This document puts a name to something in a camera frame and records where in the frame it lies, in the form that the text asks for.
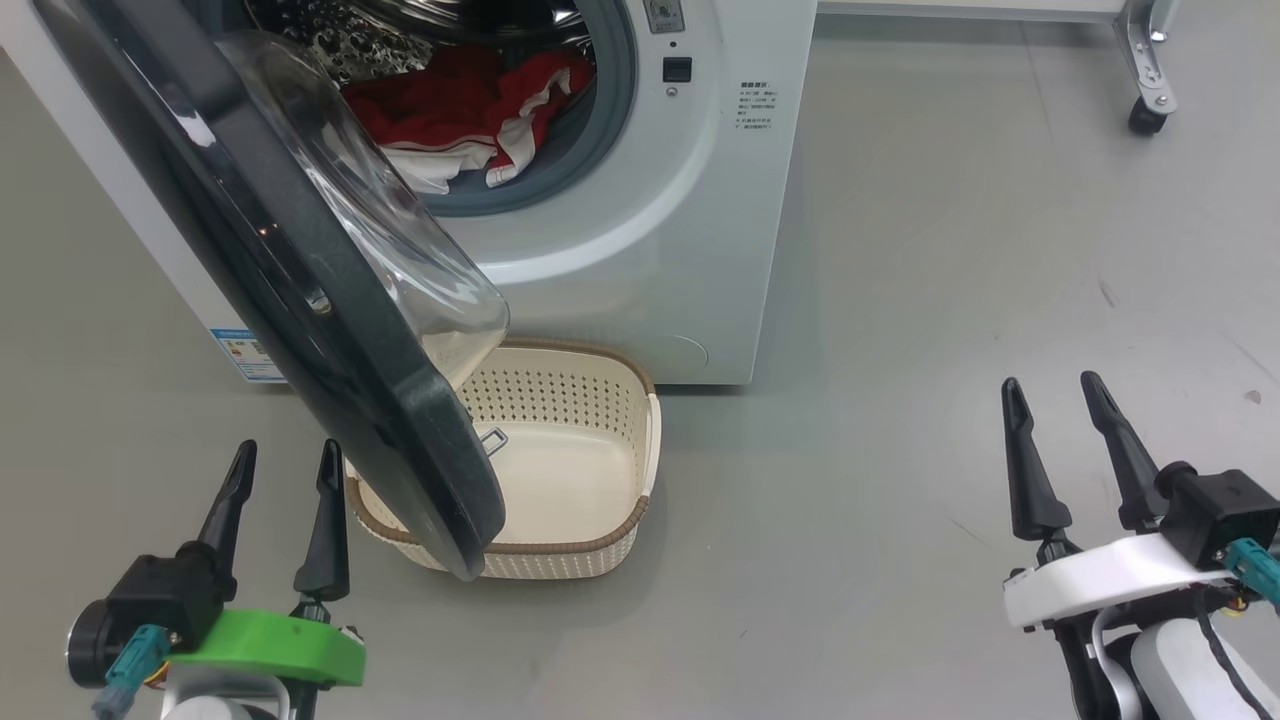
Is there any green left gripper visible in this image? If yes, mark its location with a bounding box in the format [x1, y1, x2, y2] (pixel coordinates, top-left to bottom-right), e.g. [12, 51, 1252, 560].
[165, 439, 367, 689]

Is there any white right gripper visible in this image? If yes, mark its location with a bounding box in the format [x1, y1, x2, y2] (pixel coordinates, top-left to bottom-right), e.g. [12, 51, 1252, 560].
[1001, 371, 1236, 631]

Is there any dark round glass washer door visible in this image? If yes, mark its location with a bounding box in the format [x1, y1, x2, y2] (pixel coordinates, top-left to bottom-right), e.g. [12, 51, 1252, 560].
[33, 0, 511, 583]

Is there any red and white jersey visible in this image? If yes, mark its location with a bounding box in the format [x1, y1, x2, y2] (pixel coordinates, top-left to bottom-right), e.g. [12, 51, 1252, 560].
[340, 45, 596, 196]

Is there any cream perforated laundry basket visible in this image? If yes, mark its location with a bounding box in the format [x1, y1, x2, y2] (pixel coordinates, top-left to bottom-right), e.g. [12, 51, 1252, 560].
[345, 338, 663, 581]

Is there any white front-load washing machine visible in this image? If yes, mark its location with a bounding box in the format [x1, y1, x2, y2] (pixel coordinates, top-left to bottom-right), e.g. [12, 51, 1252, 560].
[0, 0, 819, 386]

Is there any blue energy label sticker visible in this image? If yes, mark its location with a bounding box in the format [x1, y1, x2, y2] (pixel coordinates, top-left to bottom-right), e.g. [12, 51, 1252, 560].
[209, 328, 289, 385]

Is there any teal plug left camera cable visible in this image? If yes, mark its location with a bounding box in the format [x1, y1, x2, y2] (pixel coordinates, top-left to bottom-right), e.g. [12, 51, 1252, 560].
[92, 625, 171, 720]

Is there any teal plug camera cable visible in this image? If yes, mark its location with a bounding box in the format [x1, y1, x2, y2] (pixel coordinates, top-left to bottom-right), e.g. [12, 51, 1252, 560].
[1225, 538, 1280, 606]
[92, 625, 171, 720]

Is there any teal plug right camera cable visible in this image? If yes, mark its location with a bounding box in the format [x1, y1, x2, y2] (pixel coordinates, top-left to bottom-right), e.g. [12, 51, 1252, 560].
[1225, 538, 1280, 606]

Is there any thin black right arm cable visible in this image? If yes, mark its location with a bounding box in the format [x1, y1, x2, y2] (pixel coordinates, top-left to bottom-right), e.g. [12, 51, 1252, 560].
[1195, 610, 1271, 720]

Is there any metal frame with caster wheel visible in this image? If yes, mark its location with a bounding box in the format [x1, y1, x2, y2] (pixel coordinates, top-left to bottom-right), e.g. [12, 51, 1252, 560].
[818, 0, 1179, 137]

